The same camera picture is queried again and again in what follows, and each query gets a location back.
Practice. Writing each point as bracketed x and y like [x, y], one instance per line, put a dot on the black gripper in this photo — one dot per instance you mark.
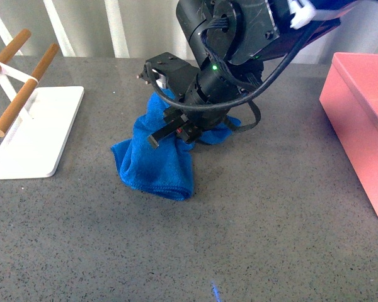
[210, 87]

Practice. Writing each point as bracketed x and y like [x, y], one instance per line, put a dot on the blue microfiber cloth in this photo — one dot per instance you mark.
[165, 171]

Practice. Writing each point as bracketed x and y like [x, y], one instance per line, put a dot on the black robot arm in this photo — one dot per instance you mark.
[241, 47]

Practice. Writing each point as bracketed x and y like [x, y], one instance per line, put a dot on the white towel rack with wooden bars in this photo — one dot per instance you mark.
[36, 124]

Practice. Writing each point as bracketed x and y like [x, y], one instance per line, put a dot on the pink box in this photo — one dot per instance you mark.
[350, 100]

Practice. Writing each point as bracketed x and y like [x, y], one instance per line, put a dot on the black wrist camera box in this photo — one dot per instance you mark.
[173, 73]

